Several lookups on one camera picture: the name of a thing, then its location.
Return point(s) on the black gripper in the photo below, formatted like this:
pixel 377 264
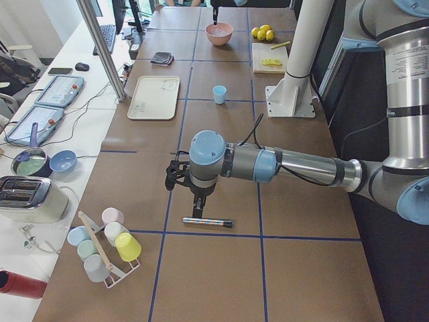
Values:
pixel 200 191
pixel 214 14

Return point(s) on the pile of ice cubes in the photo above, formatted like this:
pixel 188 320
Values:
pixel 218 32

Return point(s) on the light blue cup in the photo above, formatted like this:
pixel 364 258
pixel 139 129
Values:
pixel 219 93

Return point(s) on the yellow cup on rack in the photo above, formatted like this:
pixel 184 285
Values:
pixel 128 247

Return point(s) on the pink cup on rack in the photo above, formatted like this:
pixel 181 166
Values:
pixel 112 214

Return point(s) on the white cup on rack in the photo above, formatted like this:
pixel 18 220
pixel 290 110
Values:
pixel 112 230

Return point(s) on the white cup rack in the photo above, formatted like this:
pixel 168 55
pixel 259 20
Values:
pixel 119 270

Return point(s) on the green cup on rack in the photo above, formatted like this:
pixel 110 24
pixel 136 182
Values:
pixel 85 249

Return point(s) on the grey cup on rack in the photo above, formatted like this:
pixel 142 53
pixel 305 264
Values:
pixel 95 268

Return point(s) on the blue cup on rack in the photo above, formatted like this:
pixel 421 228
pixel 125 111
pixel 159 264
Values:
pixel 77 235

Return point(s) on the pink bowl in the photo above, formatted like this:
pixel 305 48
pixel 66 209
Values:
pixel 222 40

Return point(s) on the striped metal muddler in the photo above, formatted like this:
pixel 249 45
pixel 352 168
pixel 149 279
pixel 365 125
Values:
pixel 204 221

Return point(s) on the yellow lemon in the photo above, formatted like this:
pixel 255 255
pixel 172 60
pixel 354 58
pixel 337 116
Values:
pixel 269 35
pixel 254 32
pixel 265 28
pixel 261 35

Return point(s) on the lemon slices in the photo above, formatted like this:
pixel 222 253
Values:
pixel 271 62

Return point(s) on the grey folded cloth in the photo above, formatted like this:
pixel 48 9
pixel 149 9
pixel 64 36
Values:
pixel 162 58

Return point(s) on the wooden cutting board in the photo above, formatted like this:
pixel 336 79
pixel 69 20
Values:
pixel 261 51

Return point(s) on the yellow-green plastic knife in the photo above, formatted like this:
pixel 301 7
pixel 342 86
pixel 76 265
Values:
pixel 284 44

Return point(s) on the cream bear tray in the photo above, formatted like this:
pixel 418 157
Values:
pixel 154 98

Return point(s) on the black keyboard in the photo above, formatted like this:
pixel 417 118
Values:
pixel 109 35

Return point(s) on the white pillar with base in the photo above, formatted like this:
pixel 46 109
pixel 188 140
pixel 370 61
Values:
pixel 292 96

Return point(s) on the blue bowl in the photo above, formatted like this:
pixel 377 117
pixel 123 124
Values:
pixel 63 162

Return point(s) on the black computer mouse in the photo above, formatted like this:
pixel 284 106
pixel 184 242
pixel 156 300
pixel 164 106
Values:
pixel 80 66

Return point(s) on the dark blue saucepan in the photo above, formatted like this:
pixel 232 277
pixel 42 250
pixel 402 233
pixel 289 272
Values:
pixel 33 161

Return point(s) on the teach pendant tablet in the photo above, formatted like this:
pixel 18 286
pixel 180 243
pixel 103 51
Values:
pixel 61 91
pixel 47 118

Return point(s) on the black smartphone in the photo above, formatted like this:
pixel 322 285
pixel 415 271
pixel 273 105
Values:
pixel 60 71

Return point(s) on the cream toaster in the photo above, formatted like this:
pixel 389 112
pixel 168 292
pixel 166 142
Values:
pixel 32 199

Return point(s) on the red bottle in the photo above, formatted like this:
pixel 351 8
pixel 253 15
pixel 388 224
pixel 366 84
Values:
pixel 22 286

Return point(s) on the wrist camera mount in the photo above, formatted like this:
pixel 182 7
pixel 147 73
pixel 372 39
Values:
pixel 177 172

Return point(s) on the aluminium frame post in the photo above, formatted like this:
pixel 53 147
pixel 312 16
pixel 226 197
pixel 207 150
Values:
pixel 92 24

